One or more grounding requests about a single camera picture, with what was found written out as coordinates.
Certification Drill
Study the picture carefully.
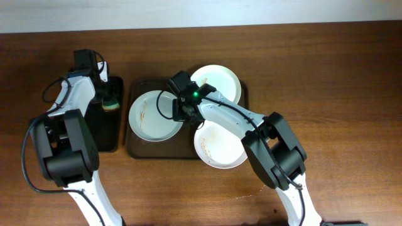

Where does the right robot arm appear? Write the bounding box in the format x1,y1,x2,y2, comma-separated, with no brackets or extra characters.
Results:
167,71,323,226

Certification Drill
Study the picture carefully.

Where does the black plastic tray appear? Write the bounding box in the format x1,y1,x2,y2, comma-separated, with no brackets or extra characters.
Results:
57,75,124,153

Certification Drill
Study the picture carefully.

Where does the green yellow sponge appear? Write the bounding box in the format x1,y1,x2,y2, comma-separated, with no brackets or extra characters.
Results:
102,100,121,112

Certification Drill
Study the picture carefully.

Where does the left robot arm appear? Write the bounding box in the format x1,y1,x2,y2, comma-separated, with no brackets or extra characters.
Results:
24,49,125,225

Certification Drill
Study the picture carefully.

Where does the white plate top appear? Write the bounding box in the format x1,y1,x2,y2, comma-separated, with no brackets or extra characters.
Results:
190,65,241,104

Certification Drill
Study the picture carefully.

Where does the brown serving tray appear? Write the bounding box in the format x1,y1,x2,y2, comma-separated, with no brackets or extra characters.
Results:
125,77,249,159

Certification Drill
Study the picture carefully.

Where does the white plate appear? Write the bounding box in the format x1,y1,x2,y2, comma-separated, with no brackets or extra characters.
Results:
190,65,241,104
193,121,247,170
129,90,183,142

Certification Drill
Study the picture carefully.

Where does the white plate bottom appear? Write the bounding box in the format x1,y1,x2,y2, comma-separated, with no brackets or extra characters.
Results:
193,121,247,170

